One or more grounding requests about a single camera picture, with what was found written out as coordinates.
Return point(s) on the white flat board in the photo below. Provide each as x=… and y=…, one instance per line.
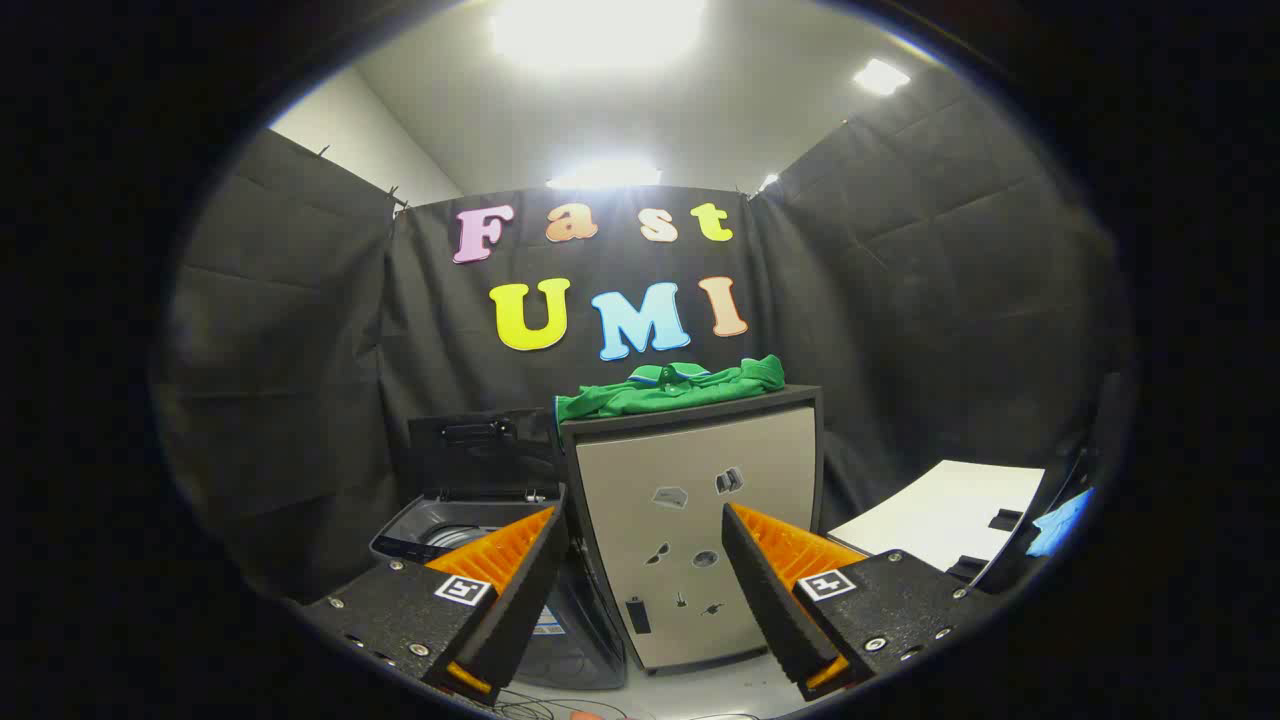
x=940, y=510

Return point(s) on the green polo shirt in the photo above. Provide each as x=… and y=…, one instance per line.
x=680, y=395

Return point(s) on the blue object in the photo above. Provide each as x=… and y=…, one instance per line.
x=1060, y=520

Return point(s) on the black backdrop cloth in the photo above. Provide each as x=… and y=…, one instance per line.
x=450, y=350

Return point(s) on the dark grey washing machine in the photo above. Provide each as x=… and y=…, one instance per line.
x=420, y=520

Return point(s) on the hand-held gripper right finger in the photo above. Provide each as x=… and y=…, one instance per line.
x=770, y=600

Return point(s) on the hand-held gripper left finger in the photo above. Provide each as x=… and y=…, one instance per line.
x=520, y=600

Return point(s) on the grey cabinet with black frame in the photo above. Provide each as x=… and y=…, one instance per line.
x=620, y=480

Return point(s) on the ceiling light panel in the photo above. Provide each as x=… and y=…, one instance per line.
x=600, y=30
x=881, y=77
x=605, y=177

